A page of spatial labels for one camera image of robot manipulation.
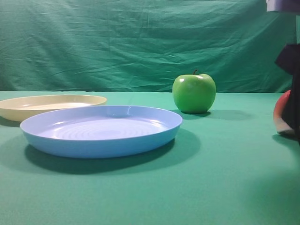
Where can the blue plastic plate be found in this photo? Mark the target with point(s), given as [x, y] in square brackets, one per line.
[105, 131]

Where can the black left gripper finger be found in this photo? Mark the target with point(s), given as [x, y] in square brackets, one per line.
[289, 61]

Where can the green table cloth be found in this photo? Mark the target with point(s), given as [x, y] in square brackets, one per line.
[228, 167]

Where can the green backdrop cloth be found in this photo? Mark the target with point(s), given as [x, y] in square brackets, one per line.
[142, 45]

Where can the red and yellow bread bun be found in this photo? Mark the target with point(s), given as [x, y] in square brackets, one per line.
[281, 126]

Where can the yellow plastic plate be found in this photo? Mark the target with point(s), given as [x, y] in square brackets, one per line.
[21, 108]

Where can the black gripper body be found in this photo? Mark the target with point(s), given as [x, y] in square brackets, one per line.
[283, 5]

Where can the green apple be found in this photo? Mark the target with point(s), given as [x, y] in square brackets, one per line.
[194, 93]

